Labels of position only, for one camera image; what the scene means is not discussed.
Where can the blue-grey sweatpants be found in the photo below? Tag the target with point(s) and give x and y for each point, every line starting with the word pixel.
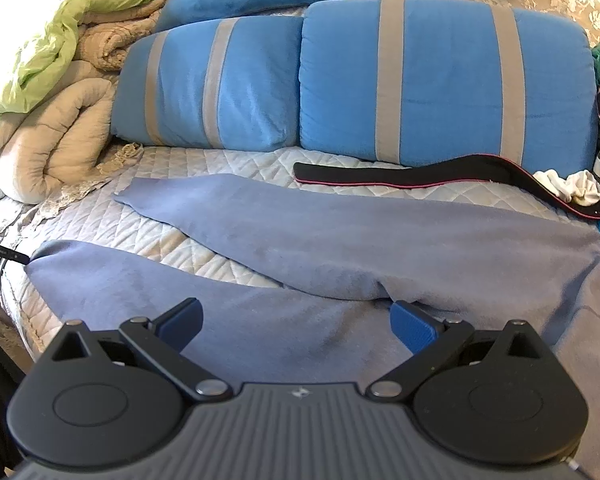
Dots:
pixel 380 240

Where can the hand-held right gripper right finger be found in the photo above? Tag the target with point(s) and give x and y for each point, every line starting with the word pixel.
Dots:
pixel 412 329

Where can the beige comforter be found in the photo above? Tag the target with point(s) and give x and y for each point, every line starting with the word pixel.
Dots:
pixel 40 150

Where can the white cloth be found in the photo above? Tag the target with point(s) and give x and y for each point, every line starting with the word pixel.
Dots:
pixel 570 187

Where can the blue pillow with grey stripes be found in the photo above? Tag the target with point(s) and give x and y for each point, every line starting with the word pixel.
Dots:
pixel 445 80
pixel 180 85

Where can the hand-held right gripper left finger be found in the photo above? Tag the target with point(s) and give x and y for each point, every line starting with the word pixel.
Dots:
pixel 182 326

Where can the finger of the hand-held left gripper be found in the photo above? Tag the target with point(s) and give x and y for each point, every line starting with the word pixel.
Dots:
pixel 5 251

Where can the green blanket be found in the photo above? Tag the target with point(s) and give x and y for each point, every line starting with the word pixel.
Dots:
pixel 55 45

